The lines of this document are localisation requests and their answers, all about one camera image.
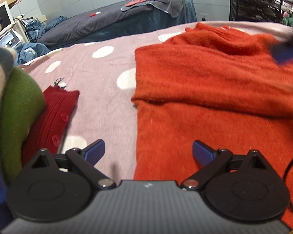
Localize orange-red knit sweater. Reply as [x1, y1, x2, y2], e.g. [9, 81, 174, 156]
[131, 22, 293, 229]

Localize dark red buttoned cardigan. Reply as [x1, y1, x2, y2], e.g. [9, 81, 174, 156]
[21, 86, 80, 165]

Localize green knit garment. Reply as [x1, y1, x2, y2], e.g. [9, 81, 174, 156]
[0, 67, 45, 185]

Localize pink polka dot bedsheet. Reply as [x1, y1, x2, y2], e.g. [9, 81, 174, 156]
[30, 21, 293, 182]

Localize grey towel on bed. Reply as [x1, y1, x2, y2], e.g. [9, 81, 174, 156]
[121, 0, 185, 18]

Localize white monitor device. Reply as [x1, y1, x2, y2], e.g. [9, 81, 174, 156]
[0, 1, 29, 49]

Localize grey blue side bed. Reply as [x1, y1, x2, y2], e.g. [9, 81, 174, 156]
[14, 0, 197, 66]

